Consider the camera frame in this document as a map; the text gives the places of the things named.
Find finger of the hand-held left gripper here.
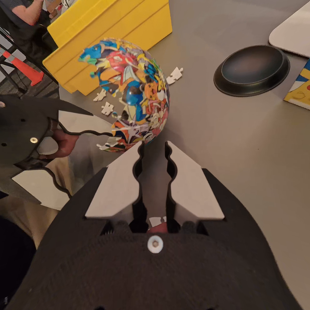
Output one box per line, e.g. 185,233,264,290
11,167,73,211
58,110,122,138

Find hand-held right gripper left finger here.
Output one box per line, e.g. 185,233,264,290
85,141,149,233

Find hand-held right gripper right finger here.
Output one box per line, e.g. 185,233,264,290
165,141,225,233

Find partly built puzzle ball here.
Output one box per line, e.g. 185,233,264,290
78,37,171,153

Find joined white puzzle piece pair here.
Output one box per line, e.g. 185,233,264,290
166,67,184,86

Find black round puzzle stand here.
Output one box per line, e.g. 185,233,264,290
213,45,291,98

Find blue puzzle box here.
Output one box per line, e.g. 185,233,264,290
283,58,310,111

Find person's beige trousers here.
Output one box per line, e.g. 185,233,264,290
0,157,73,249

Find red floor tape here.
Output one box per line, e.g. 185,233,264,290
0,47,45,87

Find yellow plastic bin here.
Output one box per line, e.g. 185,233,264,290
42,0,173,96

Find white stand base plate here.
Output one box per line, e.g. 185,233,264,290
269,1,310,58

